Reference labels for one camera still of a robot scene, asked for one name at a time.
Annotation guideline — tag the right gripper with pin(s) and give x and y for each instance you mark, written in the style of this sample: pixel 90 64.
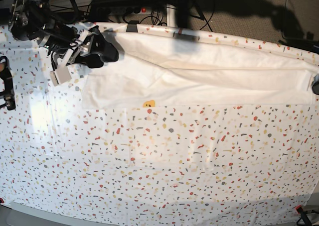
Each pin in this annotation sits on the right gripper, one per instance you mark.
pixel 90 49

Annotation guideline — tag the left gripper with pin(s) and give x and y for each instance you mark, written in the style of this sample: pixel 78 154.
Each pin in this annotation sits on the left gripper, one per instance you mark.
pixel 315 85

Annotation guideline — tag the white printed T-shirt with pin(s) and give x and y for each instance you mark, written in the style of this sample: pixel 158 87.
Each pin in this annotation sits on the white printed T-shirt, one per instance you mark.
pixel 155 71

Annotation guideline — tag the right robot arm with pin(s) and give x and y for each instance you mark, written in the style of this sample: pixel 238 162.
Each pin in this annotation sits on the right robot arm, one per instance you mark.
pixel 66 45

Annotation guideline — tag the black power strip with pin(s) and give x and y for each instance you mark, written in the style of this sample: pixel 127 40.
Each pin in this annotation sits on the black power strip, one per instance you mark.
pixel 105 12

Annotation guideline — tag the black table clamp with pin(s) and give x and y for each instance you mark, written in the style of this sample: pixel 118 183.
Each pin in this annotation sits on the black table clamp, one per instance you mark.
pixel 132 26

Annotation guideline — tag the white metal table leg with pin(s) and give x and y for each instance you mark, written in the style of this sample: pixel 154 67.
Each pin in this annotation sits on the white metal table leg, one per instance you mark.
pixel 170 15

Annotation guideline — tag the terrazzo patterned tablecloth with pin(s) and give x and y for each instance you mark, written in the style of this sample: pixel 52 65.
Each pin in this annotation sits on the terrazzo patterned tablecloth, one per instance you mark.
pixel 219 165

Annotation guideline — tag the red clamp right corner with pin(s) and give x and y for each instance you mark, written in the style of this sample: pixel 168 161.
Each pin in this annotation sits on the red clamp right corner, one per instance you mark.
pixel 303 220

